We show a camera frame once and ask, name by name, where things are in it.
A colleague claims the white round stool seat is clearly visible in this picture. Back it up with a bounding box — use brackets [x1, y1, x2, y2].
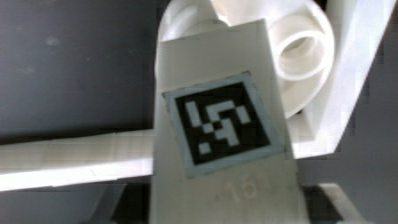
[158, 0, 334, 117]

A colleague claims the white stool leg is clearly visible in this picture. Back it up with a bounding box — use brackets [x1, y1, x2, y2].
[149, 20, 309, 224]

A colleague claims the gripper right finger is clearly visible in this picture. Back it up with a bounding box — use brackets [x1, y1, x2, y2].
[302, 183, 373, 224]

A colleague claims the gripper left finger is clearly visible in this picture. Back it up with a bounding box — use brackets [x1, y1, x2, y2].
[81, 184, 126, 224]

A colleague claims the white U-shaped fence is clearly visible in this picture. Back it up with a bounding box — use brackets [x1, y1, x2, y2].
[0, 0, 398, 191]

